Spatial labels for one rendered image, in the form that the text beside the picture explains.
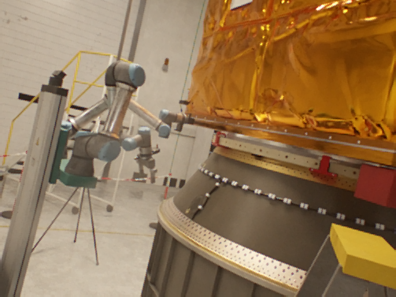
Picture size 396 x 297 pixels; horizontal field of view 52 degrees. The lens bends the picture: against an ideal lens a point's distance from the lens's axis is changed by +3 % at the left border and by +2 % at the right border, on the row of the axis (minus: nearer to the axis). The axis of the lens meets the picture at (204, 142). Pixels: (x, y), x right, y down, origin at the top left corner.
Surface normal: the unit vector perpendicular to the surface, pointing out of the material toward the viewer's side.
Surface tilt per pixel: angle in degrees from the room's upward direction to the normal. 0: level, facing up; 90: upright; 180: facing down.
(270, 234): 62
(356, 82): 90
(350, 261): 90
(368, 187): 90
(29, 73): 90
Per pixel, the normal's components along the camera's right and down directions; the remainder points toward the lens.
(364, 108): -0.86, -0.15
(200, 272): -0.73, -0.15
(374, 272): -0.23, -0.03
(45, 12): 0.46, 0.13
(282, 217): -0.35, -0.54
